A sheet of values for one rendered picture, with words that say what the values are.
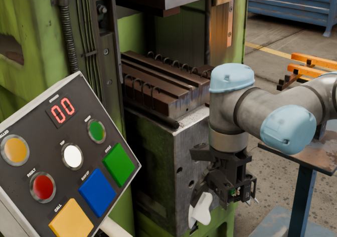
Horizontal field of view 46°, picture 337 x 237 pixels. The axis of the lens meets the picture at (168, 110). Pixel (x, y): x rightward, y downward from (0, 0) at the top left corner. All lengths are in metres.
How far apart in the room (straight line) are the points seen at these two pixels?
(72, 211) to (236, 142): 0.34
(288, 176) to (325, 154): 0.96
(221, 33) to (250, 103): 0.94
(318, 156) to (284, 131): 1.01
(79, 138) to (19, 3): 0.40
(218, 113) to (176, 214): 0.76
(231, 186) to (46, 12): 0.62
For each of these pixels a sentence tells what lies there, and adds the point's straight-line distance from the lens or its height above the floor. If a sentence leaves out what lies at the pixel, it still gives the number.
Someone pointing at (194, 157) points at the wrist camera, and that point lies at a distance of 0.87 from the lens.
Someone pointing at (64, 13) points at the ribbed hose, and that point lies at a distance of 1.06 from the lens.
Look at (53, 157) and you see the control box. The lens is 0.81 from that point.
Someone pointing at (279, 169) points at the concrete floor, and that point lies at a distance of 2.61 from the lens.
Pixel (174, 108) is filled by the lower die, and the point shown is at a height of 0.95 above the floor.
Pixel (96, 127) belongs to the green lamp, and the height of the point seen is 1.10.
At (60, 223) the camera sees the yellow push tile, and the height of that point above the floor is 1.03.
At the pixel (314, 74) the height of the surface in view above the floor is 0.93.
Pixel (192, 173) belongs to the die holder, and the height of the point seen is 0.72.
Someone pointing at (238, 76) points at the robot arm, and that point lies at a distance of 0.67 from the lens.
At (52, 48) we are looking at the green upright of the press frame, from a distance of 1.09.
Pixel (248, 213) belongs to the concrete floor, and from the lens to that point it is 2.28.
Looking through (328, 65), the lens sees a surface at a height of 0.92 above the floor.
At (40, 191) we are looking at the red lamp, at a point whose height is 1.09.
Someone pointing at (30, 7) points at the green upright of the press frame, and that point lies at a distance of 1.05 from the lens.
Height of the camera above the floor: 1.57
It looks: 30 degrees down
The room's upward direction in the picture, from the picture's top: 2 degrees counter-clockwise
